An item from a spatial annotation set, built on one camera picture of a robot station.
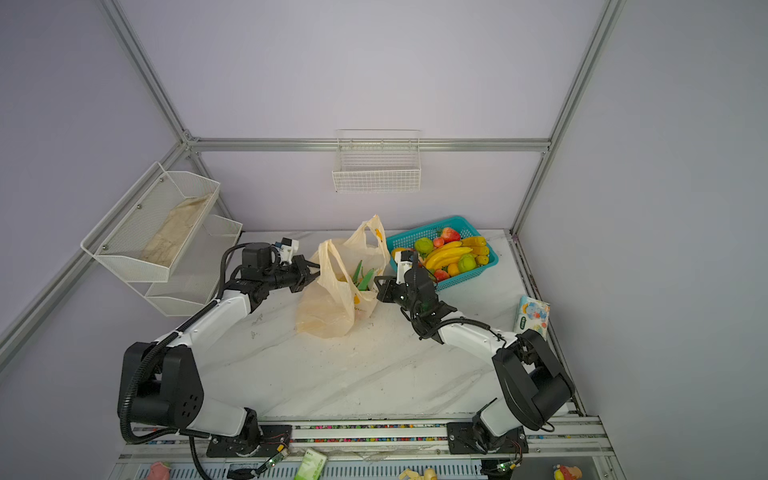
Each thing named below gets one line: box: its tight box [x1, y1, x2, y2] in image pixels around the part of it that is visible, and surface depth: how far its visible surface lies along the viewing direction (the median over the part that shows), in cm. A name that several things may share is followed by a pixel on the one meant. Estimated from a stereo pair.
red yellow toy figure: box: [553, 464, 583, 480], surface depth 69 cm
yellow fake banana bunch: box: [425, 236, 490, 270], surface depth 104 cm
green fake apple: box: [414, 237, 435, 258], surface depth 109 cm
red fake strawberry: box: [437, 227, 461, 244], surface depth 112 cm
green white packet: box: [294, 448, 327, 480], surface depth 70 cm
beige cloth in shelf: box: [141, 193, 211, 267], surface depth 82 cm
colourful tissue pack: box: [514, 295, 551, 341], surface depth 92 cm
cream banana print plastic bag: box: [296, 214, 391, 339], surface depth 83 cm
